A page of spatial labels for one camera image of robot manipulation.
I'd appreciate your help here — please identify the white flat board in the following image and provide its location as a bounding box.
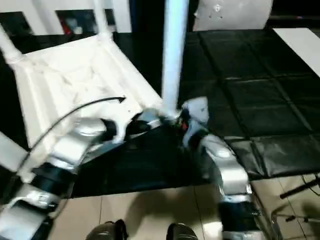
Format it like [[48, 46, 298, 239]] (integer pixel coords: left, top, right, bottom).
[[272, 27, 320, 75]]

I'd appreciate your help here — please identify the metal stand frame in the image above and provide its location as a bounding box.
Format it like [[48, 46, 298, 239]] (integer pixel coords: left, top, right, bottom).
[[269, 204, 320, 240]]

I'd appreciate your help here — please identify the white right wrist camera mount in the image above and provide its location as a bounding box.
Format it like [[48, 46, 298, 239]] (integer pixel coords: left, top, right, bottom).
[[181, 96, 211, 148]]

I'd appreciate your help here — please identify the red box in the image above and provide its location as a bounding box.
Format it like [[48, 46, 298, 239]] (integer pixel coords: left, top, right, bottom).
[[61, 18, 72, 35]]

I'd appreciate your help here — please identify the white plastic table top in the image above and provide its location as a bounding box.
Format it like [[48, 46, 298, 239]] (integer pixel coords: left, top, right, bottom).
[[9, 32, 181, 183]]

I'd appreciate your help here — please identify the black device with red light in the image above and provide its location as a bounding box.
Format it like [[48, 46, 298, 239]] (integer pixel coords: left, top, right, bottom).
[[266, 14, 320, 30]]

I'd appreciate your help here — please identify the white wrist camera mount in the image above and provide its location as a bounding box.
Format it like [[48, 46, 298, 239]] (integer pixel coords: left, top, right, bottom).
[[94, 109, 141, 146], [181, 96, 211, 148]]

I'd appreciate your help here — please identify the black robot foot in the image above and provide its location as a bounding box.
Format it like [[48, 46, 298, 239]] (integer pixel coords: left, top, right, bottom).
[[86, 219, 128, 240], [166, 222, 198, 240]]

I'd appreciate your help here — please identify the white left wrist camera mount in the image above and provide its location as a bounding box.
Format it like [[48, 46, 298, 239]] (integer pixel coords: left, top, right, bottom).
[[94, 109, 141, 146]]

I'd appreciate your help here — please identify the black right robot foot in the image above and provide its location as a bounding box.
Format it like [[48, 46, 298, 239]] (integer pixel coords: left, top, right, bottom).
[[166, 222, 198, 240]]

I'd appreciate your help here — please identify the black left robot foot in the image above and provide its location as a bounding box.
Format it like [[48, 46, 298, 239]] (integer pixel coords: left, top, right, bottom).
[[86, 219, 128, 240]]

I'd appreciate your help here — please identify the black work mat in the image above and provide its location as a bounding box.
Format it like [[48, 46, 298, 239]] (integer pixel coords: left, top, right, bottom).
[[0, 28, 320, 200]]

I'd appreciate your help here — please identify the white cabinet with glass doors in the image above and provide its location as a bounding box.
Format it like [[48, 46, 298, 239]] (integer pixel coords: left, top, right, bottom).
[[0, 0, 133, 36]]

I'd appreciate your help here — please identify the black pole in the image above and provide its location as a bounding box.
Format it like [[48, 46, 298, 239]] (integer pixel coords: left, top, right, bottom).
[[279, 181, 320, 200]]

